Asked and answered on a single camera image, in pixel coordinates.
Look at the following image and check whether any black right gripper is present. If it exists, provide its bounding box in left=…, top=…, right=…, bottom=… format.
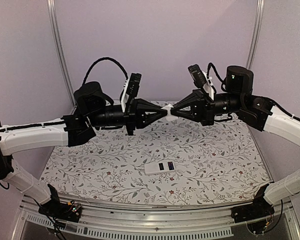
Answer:
left=169, top=88, right=244, bottom=126

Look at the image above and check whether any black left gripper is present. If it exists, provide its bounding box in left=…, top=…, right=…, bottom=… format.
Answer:
left=88, top=97, right=168, bottom=135

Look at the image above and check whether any purple AAA battery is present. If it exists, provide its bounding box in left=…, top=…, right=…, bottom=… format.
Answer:
left=167, top=162, right=175, bottom=171

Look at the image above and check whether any white remote control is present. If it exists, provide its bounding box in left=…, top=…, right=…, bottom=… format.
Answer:
left=144, top=160, right=176, bottom=175

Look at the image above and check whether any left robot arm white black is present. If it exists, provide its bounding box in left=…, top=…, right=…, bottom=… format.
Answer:
left=0, top=81, right=168, bottom=217

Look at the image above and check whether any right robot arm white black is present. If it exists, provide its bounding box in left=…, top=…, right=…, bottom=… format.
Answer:
left=170, top=64, right=300, bottom=147

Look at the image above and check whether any floral patterned table mat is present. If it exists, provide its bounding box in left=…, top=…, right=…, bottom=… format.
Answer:
left=40, top=116, right=272, bottom=206

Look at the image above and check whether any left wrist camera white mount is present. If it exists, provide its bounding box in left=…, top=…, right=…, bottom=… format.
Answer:
left=120, top=73, right=142, bottom=113

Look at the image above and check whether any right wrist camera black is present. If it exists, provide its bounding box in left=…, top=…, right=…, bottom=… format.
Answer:
left=187, top=64, right=216, bottom=100

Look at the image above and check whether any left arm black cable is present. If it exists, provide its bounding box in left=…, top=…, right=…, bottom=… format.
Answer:
left=82, top=57, right=130, bottom=86

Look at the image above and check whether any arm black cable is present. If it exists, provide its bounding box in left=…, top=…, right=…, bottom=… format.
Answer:
left=82, top=57, right=130, bottom=86
left=206, top=62, right=300, bottom=126

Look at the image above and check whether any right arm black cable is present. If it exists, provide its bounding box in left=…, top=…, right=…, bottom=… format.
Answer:
left=206, top=62, right=300, bottom=126

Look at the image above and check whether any aluminium front rail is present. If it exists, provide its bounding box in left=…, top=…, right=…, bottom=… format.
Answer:
left=11, top=194, right=300, bottom=240

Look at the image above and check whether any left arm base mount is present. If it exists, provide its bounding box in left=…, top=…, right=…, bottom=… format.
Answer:
left=38, top=184, right=82, bottom=223

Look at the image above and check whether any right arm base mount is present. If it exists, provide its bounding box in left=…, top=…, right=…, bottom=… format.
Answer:
left=231, top=183, right=275, bottom=235

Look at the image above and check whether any right aluminium frame post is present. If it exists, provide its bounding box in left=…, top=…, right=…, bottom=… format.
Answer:
left=245, top=0, right=265, bottom=70

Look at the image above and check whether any aluminium frame post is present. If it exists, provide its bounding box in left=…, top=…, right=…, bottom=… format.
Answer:
left=46, top=0, right=76, bottom=107
left=245, top=0, right=265, bottom=70

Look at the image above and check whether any left aluminium frame post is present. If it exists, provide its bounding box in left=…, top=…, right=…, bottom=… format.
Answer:
left=46, top=0, right=76, bottom=107

